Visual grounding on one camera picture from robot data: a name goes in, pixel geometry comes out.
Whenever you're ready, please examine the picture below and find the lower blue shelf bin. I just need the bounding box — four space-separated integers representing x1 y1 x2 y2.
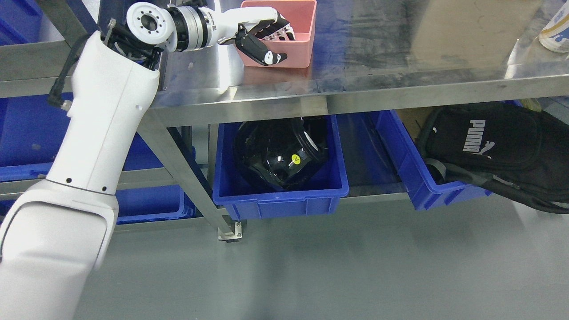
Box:
116 185 199 225

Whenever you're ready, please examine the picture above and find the blue bin under backpack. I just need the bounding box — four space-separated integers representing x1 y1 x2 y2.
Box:
376 100 525 211

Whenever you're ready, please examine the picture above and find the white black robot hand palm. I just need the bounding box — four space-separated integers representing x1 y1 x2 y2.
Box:
210 6 285 45

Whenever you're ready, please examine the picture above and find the blue bin with helmet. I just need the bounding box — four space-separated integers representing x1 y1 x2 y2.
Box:
212 116 349 220

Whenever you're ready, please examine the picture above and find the stainless steel table frame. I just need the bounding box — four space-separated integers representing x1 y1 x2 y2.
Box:
138 0 568 241

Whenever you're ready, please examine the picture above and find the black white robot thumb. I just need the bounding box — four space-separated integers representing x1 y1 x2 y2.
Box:
234 27 287 66

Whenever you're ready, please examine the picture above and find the pink plastic storage box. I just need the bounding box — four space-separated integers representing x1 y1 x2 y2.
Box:
235 0 317 68

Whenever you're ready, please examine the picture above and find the glossy black helmet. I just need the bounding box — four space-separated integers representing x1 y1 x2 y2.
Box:
232 116 329 192

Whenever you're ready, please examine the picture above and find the steel shelf rack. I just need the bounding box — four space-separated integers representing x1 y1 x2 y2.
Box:
0 40 209 243

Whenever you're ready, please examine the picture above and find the white cup with pattern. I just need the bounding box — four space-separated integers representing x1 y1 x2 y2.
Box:
538 3 569 53

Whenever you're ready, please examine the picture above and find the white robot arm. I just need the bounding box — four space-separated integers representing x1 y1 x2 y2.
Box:
1 2 295 320

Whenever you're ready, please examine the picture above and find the blue bin on left shelf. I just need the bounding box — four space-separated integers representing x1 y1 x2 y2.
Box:
0 91 165 182

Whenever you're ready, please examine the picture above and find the black Puma backpack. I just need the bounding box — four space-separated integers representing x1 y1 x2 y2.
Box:
416 101 569 214

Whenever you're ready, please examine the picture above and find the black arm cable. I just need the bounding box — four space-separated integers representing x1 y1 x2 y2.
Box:
47 32 107 108

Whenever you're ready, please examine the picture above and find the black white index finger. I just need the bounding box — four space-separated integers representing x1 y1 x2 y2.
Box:
267 24 296 42

